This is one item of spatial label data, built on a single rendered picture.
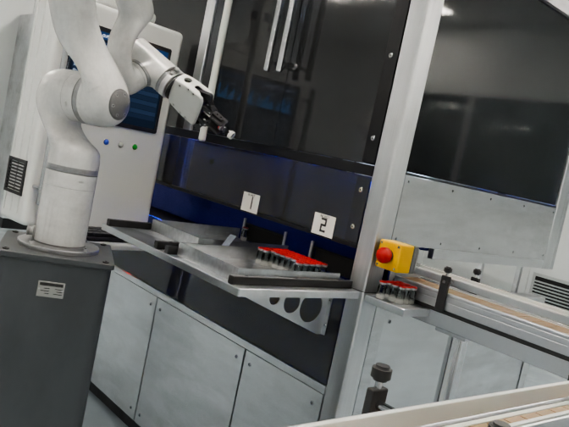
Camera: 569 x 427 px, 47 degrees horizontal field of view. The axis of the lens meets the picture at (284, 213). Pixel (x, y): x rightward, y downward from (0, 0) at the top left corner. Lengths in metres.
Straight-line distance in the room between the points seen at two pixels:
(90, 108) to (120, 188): 0.87
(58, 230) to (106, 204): 0.78
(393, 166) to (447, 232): 0.34
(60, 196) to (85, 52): 0.33
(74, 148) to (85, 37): 0.25
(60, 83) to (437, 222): 1.06
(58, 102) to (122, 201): 0.85
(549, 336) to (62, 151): 1.17
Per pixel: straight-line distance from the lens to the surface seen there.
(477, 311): 1.65
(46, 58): 2.23
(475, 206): 2.03
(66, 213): 1.60
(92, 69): 1.55
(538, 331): 1.58
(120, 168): 2.38
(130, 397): 2.67
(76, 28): 1.56
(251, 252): 1.85
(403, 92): 1.72
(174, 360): 2.40
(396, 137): 1.70
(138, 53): 1.80
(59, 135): 1.62
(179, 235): 1.92
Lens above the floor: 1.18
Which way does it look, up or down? 5 degrees down
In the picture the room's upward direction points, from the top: 12 degrees clockwise
